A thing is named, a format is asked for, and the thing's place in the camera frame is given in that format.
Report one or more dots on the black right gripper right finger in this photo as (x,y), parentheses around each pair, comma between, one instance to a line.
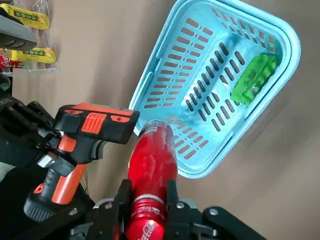
(185,222)

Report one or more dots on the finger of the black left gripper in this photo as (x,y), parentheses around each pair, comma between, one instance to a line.
(63,168)
(41,115)

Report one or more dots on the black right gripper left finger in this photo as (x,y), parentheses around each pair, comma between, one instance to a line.
(105,220)

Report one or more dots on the orange black barcode scanner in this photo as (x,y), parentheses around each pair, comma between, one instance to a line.
(100,122)

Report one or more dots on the red cola bottle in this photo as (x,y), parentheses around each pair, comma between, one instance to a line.
(10,62)
(152,160)

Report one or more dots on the green snack packet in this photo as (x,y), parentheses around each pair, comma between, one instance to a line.
(252,80)

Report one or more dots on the light blue plastic basket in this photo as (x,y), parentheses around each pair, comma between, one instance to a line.
(293,50)

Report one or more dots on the clear acrylic bottle shelf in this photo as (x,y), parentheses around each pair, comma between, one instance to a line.
(53,67)

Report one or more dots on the yellow tea bottle orange cap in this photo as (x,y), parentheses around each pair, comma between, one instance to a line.
(37,53)
(27,16)

